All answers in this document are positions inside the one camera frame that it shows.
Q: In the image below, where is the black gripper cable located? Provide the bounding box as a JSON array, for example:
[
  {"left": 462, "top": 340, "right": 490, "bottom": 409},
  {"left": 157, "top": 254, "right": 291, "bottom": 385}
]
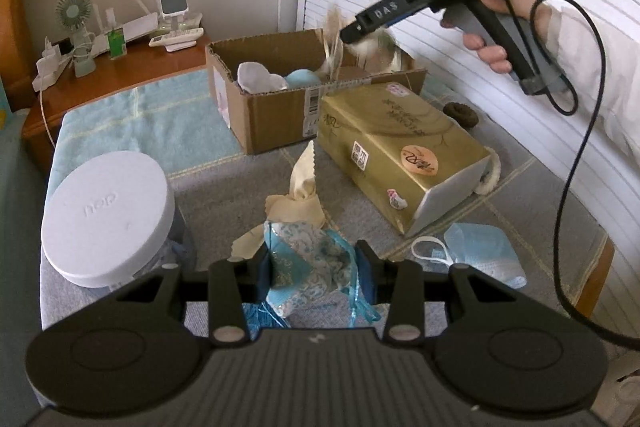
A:
[{"left": 529, "top": 0, "right": 640, "bottom": 350}]

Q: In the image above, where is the bed with teal sheet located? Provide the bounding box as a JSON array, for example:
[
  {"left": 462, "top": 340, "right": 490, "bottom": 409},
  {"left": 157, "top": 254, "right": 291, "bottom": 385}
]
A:
[{"left": 0, "top": 97, "right": 52, "bottom": 408}]

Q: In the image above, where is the beige furry soft toy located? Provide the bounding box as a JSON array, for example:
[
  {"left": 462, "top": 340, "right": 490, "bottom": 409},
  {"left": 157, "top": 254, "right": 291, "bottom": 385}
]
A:
[{"left": 320, "top": 4, "right": 416, "bottom": 80}]

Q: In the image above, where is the person's right hand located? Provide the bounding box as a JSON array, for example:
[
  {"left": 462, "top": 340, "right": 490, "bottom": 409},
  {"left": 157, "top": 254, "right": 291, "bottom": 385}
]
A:
[{"left": 440, "top": 0, "right": 539, "bottom": 76}]

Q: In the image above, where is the white power strip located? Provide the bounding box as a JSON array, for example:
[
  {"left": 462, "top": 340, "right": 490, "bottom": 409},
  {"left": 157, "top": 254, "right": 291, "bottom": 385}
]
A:
[{"left": 34, "top": 37, "right": 77, "bottom": 90}]

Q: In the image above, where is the gold tissue pack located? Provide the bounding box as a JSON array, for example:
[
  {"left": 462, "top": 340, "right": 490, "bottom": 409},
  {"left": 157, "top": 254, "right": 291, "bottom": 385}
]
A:
[{"left": 317, "top": 82, "right": 493, "bottom": 236}]

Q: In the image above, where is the white fluffy hair tie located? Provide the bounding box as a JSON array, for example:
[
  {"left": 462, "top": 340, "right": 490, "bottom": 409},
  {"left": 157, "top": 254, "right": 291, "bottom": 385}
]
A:
[{"left": 474, "top": 151, "right": 504, "bottom": 196}]

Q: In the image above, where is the blue patterned fabric pouch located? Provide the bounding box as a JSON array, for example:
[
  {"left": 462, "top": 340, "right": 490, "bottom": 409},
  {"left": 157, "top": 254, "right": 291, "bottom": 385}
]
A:
[{"left": 242, "top": 222, "right": 382, "bottom": 329}]

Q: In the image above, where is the wooden low table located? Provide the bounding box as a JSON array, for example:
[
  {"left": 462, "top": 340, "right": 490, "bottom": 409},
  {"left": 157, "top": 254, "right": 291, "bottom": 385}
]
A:
[{"left": 580, "top": 236, "right": 616, "bottom": 321}]

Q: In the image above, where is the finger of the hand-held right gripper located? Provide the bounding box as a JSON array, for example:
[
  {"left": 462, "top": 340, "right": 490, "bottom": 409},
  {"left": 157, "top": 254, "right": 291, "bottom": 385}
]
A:
[{"left": 339, "top": 17, "right": 396, "bottom": 46}]

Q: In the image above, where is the white power cable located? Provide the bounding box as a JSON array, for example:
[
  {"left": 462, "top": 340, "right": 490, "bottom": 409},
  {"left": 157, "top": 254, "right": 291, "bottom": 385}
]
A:
[{"left": 37, "top": 87, "right": 57, "bottom": 148}]

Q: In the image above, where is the white crumpled cloth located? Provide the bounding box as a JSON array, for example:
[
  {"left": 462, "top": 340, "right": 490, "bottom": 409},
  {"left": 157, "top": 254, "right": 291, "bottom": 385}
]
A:
[{"left": 236, "top": 62, "right": 287, "bottom": 96}]

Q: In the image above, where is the small green desk fan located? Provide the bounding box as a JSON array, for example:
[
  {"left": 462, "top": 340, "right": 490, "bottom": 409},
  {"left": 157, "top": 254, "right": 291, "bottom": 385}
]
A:
[{"left": 55, "top": 0, "right": 97, "bottom": 79}]

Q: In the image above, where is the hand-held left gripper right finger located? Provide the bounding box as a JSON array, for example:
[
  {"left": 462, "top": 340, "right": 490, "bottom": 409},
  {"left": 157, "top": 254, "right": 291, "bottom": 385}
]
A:
[{"left": 352, "top": 239, "right": 521, "bottom": 343}]

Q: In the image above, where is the cream cloth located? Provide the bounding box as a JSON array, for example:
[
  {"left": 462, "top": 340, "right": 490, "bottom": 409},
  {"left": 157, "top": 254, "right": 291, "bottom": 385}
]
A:
[{"left": 229, "top": 139, "right": 327, "bottom": 264}]

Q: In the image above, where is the white remote control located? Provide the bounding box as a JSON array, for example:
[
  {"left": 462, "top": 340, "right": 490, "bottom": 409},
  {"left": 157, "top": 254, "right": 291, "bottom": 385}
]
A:
[{"left": 149, "top": 27, "right": 205, "bottom": 53}]

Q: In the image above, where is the brown scrunchie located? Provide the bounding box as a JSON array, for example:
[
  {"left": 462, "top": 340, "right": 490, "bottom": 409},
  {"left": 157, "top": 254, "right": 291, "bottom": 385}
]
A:
[{"left": 444, "top": 101, "right": 476, "bottom": 124}]

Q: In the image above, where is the blue face mask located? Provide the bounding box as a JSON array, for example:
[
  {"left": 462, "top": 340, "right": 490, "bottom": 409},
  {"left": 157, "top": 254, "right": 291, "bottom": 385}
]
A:
[{"left": 411, "top": 223, "right": 529, "bottom": 291}]

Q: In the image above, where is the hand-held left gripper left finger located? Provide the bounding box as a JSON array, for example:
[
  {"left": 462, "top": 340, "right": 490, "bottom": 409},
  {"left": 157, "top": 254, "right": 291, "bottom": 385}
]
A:
[{"left": 114, "top": 252, "right": 273, "bottom": 348}]

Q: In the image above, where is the brown cardboard box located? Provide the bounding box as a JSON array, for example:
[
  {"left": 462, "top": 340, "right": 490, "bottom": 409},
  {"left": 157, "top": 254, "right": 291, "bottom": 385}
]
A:
[{"left": 205, "top": 28, "right": 429, "bottom": 156}]

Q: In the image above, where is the green clear bottle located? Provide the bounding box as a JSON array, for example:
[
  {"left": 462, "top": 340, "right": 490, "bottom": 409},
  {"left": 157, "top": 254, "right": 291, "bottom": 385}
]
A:
[{"left": 105, "top": 7, "right": 127, "bottom": 58}]

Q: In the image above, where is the wooden nightstand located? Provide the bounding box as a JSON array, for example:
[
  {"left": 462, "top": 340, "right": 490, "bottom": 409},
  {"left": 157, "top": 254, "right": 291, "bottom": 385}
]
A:
[{"left": 21, "top": 27, "right": 214, "bottom": 174}]

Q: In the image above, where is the light blue soft ball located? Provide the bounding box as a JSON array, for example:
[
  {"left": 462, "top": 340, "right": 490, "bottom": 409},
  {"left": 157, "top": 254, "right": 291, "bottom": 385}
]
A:
[{"left": 285, "top": 69, "right": 324, "bottom": 90}]

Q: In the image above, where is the clear jar with white lid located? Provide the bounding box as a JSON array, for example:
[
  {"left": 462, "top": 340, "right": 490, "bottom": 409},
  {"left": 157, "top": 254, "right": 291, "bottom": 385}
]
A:
[{"left": 41, "top": 152, "right": 197, "bottom": 291}]

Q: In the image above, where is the white louvered door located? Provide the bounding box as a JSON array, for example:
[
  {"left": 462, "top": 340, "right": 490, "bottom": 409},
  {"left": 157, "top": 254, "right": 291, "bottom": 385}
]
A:
[{"left": 295, "top": 0, "right": 640, "bottom": 260}]

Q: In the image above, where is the person's right forearm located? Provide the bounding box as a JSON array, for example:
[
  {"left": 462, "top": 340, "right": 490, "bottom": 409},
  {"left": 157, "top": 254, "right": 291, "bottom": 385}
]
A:
[{"left": 530, "top": 6, "right": 640, "bottom": 150}]

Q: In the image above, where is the teal grey checked towel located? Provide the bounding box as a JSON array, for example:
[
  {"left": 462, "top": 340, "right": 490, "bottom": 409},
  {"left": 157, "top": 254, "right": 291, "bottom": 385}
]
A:
[{"left": 39, "top": 69, "right": 609, "bottom": 344}]

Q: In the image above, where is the white router with antennas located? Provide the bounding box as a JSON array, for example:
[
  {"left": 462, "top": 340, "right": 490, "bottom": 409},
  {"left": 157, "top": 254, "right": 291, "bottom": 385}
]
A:
[{"left": 106, "top": 0, "right": 167, "bottom": 44}]

